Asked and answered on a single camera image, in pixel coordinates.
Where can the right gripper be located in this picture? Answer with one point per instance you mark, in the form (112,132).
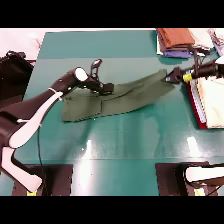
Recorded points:
(175,75)

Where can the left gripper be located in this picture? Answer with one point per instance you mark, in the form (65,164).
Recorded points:
(106,88)

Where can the olive green garment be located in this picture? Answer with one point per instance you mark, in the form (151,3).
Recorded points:
(133,96)

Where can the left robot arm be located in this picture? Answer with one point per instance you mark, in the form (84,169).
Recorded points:
(33,116)

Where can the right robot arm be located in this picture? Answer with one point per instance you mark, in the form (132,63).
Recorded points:
(206,70)

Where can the purple garment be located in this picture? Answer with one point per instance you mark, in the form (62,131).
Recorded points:
(176,54)

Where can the red garment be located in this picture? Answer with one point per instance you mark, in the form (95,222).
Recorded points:
(193,106)

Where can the orange garment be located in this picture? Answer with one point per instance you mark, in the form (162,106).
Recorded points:
(175,37)

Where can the white garment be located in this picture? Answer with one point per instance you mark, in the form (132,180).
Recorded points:
(200,37)

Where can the cream garment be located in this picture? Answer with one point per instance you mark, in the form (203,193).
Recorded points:
(215,105)

